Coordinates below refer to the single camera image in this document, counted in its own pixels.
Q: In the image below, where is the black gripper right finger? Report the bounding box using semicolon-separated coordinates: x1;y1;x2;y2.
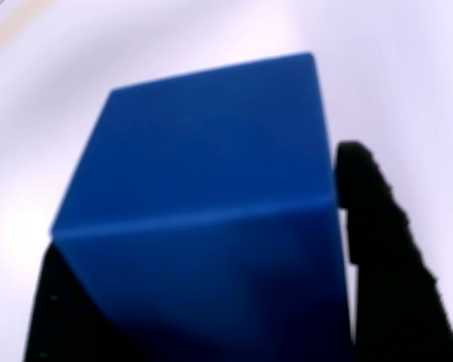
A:
334;140;453;362

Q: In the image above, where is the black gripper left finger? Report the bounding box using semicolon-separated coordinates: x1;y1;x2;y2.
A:
22;244;137;362

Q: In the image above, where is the blue block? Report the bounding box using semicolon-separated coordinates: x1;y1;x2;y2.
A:
48;51;358;362

